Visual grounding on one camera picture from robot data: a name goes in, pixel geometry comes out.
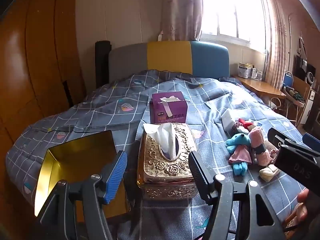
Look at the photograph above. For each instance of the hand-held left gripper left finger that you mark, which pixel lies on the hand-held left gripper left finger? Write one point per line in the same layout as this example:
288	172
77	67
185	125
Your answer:
116	177

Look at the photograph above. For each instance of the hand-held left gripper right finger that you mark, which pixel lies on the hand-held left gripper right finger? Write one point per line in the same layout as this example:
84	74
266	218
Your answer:
200	177

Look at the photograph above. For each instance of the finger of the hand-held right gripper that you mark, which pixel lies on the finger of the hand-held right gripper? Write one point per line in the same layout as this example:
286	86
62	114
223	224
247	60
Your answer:
275	136
311	141

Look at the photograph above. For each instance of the pink towel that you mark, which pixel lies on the pink towel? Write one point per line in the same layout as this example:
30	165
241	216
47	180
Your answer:
256	136

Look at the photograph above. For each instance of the cream cloth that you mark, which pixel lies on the cream cloth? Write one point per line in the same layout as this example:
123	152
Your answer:
268	172

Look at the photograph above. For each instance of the red plush doll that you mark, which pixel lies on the red plush doll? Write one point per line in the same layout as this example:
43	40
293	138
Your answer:
246	124

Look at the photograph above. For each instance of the blue plush toy pink dress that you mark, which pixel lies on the blue plush toy pink dress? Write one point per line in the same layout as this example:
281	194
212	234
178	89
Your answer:
240	140

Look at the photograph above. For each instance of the pink scrunchie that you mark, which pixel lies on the pink scrunchie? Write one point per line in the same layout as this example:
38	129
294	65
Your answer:
235	125

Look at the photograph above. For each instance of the gold tin box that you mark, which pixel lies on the gold tin box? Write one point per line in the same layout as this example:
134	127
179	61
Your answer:
72	160

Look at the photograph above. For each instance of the white wet wipes pack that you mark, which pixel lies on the white wet wipes pack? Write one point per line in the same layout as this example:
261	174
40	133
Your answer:
228	120

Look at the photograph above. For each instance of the person's right hand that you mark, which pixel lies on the person's right hand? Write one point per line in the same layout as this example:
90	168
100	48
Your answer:
303	197

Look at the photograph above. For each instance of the gold embossed tissue box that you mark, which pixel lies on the gold embossed tissue box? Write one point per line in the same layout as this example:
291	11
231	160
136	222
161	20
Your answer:
172	170

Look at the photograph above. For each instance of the white cabinet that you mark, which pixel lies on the white cabinet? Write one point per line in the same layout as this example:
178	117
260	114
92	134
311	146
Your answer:
307	105

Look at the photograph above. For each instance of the wooden desk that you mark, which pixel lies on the wooden desk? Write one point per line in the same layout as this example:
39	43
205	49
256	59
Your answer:
262	86

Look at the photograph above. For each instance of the white tissue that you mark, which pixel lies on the white tissue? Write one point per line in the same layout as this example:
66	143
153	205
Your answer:
162	135

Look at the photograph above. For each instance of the blue chair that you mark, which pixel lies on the blue chair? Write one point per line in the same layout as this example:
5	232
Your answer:
287	78

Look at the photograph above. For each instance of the white round device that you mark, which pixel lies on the white round device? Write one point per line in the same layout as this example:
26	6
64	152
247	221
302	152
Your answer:
311	76

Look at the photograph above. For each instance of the grey checked blanket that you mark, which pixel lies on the grey checked blanket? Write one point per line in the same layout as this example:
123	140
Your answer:
100	110

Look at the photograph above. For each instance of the white boxes on desk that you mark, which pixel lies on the white boxes on desk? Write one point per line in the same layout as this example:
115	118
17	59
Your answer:
245	70

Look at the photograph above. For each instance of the purple cardboard box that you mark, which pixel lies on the purple cardboard box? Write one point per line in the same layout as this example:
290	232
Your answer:
172	107

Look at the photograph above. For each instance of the pink striped curtain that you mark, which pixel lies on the pink striped curtain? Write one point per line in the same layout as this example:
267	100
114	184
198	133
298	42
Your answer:
277	42

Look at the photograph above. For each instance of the black rolled mat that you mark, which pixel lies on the black rolled mat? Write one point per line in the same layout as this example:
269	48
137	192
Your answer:
102	62

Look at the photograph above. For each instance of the grey yellow blue headboard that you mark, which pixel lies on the grey yellow blue headboard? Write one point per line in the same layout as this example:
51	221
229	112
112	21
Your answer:
165	55

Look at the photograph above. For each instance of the window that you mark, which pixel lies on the window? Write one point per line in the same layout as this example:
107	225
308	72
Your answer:
232	10

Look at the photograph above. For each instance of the wooden wardrobe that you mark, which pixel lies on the wooden wardrobe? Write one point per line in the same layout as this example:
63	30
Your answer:
32	55

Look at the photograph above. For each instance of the pink patterned curtain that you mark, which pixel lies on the pink patterned curtain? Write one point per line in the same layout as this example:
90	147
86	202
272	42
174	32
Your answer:
180	10

